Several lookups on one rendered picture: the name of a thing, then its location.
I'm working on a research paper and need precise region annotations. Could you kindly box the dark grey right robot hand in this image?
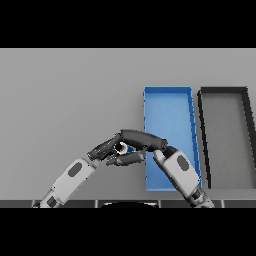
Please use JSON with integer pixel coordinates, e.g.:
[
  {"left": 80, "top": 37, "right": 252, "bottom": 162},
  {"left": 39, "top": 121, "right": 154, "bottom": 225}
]
[{"left": 119, "top": 128, "right": 178, "bottom": 159}]

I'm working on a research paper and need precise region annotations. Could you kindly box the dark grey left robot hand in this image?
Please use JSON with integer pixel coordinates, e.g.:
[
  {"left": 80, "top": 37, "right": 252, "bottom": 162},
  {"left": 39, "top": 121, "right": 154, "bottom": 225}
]
[{"left": 86, "top": 132, "right": 146, "bottom": 167}]

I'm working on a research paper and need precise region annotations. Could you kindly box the blue pipe with pale ring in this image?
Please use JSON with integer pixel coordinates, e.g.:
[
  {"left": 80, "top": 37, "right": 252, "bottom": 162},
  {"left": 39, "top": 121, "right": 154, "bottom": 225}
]
[{"left": 114, "top": 141, "right": 136, "bottom": 156}]

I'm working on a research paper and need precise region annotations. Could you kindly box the blue rectangular bin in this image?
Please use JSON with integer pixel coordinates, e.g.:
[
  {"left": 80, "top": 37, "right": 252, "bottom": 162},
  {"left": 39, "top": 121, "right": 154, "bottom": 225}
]
[{"left": 143, "top": 85, "right": 203, "bottom": 193}]

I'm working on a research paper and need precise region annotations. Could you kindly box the dark grey rectangular bin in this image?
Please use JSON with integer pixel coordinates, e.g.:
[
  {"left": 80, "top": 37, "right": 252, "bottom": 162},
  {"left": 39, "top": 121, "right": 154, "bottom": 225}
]
[{"left": 196, "top": 86, "right": 256, "bottom": 191}]

